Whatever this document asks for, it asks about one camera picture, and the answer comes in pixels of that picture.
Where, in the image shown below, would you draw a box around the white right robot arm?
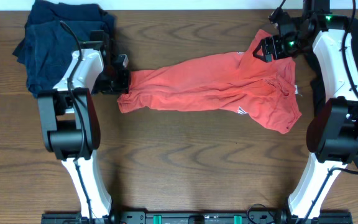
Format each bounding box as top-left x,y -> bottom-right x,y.
258,12 -> 358,223

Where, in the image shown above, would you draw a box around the folded navy blue clothes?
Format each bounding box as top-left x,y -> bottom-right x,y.
12,1 -> 115,98

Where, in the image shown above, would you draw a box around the red t-shirt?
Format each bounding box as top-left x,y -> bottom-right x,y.
117,30 -> 301,134

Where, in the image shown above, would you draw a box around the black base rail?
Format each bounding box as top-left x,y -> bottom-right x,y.
40,203 -> 354,224

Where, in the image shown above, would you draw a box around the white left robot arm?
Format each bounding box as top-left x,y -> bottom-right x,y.
37,40 -> 131,223

